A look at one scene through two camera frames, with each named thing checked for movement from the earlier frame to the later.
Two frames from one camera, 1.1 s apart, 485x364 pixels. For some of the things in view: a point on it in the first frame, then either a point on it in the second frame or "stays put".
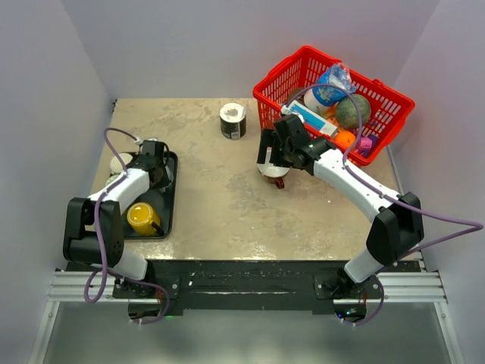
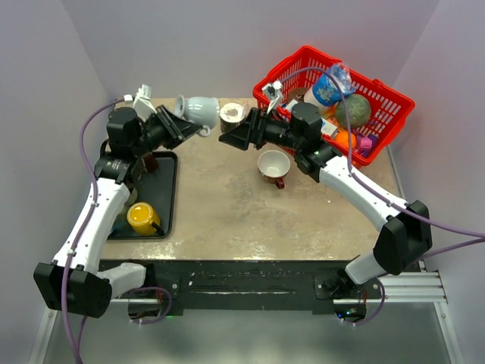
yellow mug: (140, 215) stays put
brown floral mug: (273, 174) stays put
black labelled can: (233, 120) stays put
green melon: (347, 114) stays put
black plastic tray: (164, 200) stays put
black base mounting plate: (250, 287) stays put
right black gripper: (267, 140) → (242, 136)
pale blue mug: (170, 168) → (203, 111)
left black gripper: (164, 180) → (183, 128)
